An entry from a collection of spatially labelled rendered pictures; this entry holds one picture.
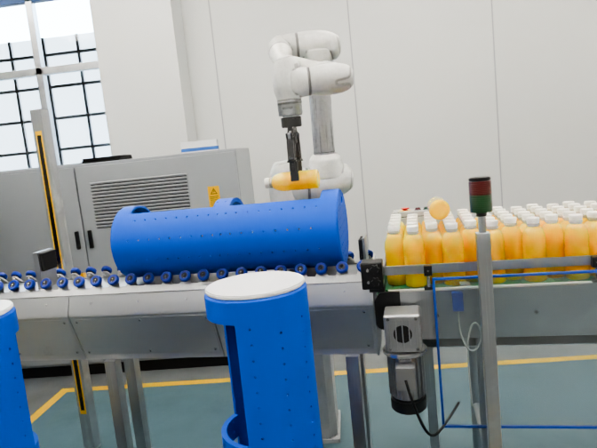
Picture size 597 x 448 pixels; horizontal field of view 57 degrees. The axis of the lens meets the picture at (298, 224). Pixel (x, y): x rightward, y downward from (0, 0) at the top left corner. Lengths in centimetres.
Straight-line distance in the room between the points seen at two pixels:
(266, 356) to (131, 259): 89
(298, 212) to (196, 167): 175
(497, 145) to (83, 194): 325
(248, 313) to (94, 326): 104
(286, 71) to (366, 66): 282
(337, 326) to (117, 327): 87
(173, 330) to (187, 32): 329
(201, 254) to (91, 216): 191
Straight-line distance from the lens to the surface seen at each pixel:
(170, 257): 211
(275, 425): 153
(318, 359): 265
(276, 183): 203
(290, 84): 200
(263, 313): 142
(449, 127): 483
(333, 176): 255
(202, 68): 494
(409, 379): 176
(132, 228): 216
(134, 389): 258
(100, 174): 382
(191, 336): 220
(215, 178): 358
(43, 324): 247
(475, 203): 164
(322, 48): 254
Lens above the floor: 138
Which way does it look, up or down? 7 degrees down
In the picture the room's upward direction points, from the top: 6 degrees counter-clockwise
